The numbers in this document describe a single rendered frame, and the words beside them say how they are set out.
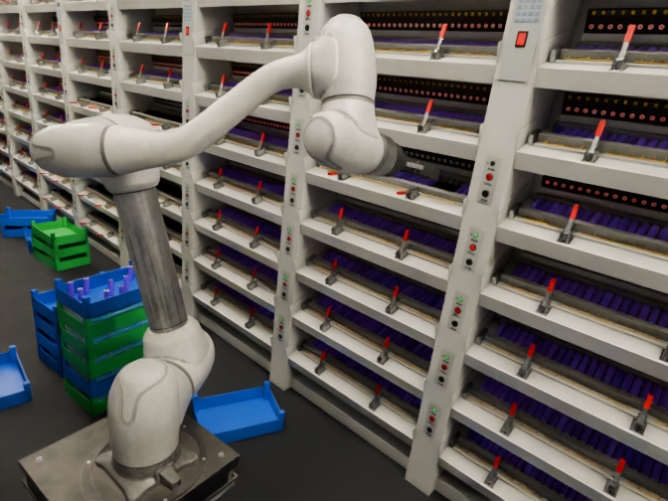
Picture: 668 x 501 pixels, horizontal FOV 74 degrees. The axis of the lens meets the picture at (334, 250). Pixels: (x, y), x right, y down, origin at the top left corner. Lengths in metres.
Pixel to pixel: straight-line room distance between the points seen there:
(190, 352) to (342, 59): 0.83
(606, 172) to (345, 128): 0.61
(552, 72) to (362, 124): 0.51
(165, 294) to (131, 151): 0.42
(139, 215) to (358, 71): 0.63
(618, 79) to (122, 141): 1.01
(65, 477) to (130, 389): 0.30
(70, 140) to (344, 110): 0.54
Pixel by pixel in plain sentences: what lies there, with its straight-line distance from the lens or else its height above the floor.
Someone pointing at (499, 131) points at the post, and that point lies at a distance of 1.21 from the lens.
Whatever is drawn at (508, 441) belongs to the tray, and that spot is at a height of 0.35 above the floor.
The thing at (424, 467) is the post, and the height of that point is 0.10.
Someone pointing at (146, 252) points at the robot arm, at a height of 0.78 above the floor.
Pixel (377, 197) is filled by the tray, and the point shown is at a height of 0.91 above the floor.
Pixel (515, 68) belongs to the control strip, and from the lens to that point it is 1.20.
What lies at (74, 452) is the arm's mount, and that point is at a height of 0.27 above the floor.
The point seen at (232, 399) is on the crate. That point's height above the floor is 0.02.
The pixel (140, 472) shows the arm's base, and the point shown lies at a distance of 1.25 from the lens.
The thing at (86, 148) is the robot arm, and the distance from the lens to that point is 1.00.
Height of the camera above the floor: 1.21
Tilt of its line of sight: 20 degrees down
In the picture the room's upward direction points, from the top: 7 degrees clockwise
